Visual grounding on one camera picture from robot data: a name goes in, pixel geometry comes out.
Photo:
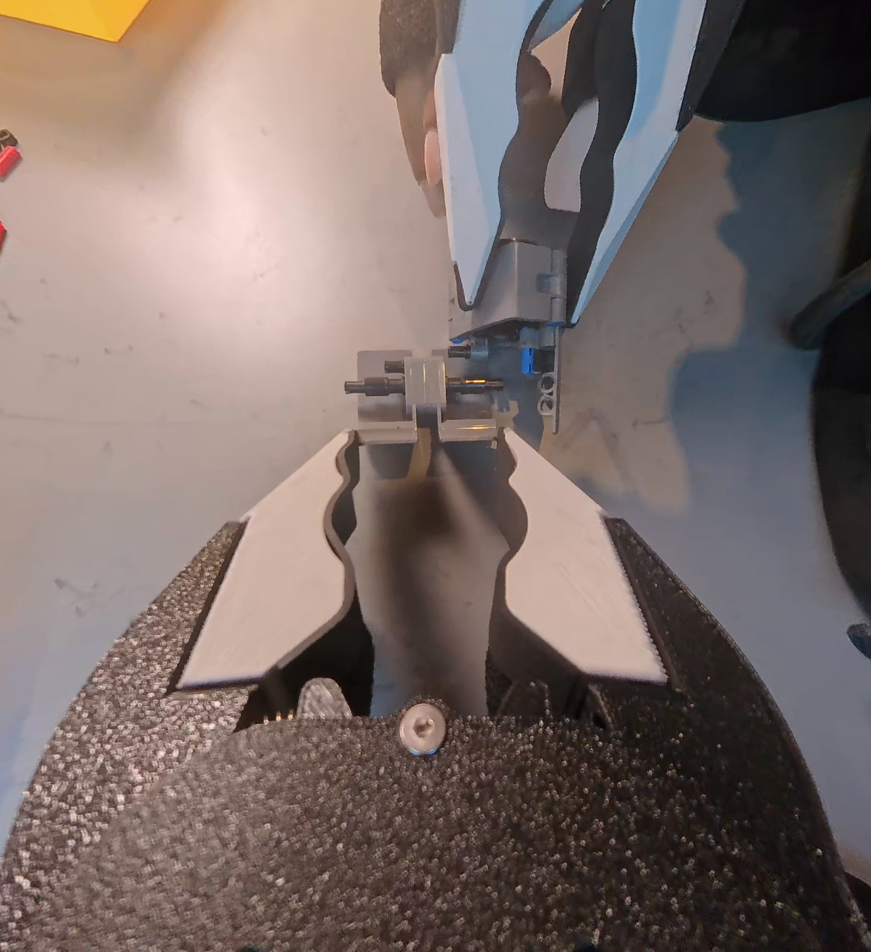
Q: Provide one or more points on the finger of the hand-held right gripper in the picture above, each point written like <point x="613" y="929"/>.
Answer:
<point x="655" y="111"/>
<point x="472" y="186"/>

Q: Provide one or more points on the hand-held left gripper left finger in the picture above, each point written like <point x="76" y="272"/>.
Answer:
<point x="272" y="587"/>

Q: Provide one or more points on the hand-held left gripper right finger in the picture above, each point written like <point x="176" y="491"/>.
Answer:
<point x="576" y="595"/>

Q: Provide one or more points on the grey toy brick assembly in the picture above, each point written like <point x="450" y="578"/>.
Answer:
<point x="528" y="275"/>

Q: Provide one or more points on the yellow plastic bin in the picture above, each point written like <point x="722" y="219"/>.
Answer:
<point x="71" y="15"/>

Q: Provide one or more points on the grey desk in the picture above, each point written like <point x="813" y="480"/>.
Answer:
<point x="182" y="372"/>

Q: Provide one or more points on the person's right hand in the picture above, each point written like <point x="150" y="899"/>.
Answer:
<point x="420" y="141"/>

